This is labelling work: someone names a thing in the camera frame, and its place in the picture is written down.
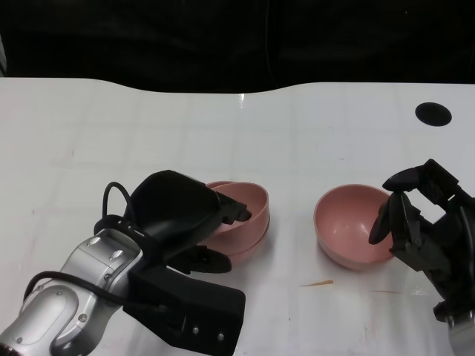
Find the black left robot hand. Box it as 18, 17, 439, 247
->
125, 170, 254, 275

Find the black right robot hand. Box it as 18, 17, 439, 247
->
369, 158, 475, 323

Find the pink plastic bowl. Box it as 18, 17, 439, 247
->
203, 180, 270, 245
194, 180, 271, 266
313, 184, 396, 271

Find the black round table grommet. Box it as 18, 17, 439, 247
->
414, 102, 453, 127

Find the black backdrop curtain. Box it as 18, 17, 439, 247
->
0, 0, 475, 93

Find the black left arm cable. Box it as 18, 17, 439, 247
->
24, 181, 168, 311

